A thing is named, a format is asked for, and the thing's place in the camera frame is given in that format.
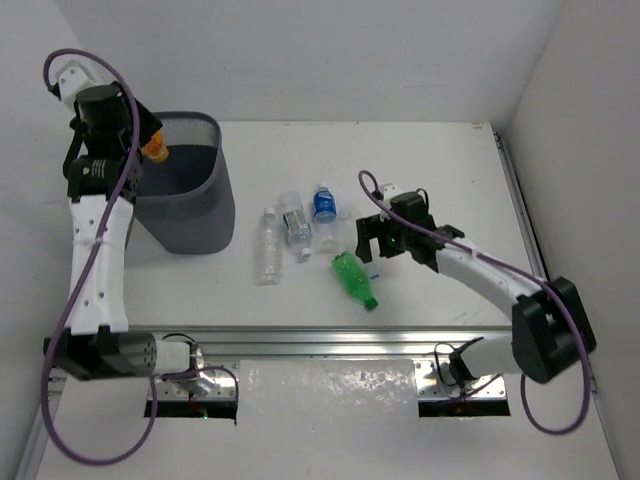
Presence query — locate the orange plastic bottle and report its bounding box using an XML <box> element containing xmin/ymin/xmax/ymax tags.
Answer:
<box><xmin>141</xmin><ymin>130</ymin><xmax>169</xmax><ymax>163</ymax></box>

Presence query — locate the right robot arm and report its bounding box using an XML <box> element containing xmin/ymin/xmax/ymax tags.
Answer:
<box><xmin>356</xmin><ymin>184</ymin><xmax>597</xmax><ymax>388</ymax></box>

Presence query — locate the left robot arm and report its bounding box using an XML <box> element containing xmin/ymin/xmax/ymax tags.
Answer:
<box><xmin>43</xmin><ymin>82</ymin><xmax>194</xmax><ymax>381</ymax></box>

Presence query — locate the grey mesh waste bin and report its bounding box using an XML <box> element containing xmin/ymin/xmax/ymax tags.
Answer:
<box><xmin>134</xmin><ymin>111</ymin><xmax>236</xmax><ymax>255</ymax></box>

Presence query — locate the clear bottle lying diagonal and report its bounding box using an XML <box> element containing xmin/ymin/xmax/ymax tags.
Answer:
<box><xmin>338</xmin><ymin>204</ymin><xmax>380</xmax><ymax>280</ymax></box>

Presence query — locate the clear bottle blue label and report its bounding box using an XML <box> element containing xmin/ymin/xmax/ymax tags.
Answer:
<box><xmin>312</xmin><ymin>182</ymin><xmax>339</xmax><ymax>254</ymax></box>

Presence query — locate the green plastic bottle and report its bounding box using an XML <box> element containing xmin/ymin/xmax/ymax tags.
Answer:
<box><xmin>331</xmin><ymin>251</ymin><xmax>378</xmax><ymax>311</ymax></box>

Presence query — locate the clear bottle grey label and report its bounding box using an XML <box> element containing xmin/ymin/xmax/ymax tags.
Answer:
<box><xmin>278</xmin><ymin>191</ymin><xmax>312</xmax><ymax>262</ymax></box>

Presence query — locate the clear bottle white cap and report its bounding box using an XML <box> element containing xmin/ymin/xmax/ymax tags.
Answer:
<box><xmin>255</xmin><ymin>207</ymin><xmax>283</xmax><ymax>286</ymax></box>

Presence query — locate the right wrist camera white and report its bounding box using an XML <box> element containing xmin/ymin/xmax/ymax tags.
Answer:
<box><xmin>374</xmin><ymin>183</ymin><xmax>404</xmax><ymax>221</ymax></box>

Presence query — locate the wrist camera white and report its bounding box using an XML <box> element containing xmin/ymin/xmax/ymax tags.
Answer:
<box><xmin>374</xmin><ymin>183</ymin><xmax>404</xmax><ymax>221</ymax></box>
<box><xmin>55</xmin><ymin>59</ymin><xmax>98</xmax><ymax>110</ymax></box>

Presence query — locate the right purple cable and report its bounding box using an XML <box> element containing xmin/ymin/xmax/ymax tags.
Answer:
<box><xmin>357</xmin><ymin>170</ymin><xmax>594</xmax><ymax>435</ymax></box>

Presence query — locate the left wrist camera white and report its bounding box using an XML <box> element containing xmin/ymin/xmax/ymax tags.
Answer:
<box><xmin>55</xmin><ymin>59</ymin><xmax>98</xmax><ymax>110</ymax></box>

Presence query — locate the aluminium rail frame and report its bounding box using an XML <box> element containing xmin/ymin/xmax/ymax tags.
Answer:
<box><xmin>37</xmin><ymin>124</ymin><xmax>599</xmax><ymax>416</ymax></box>

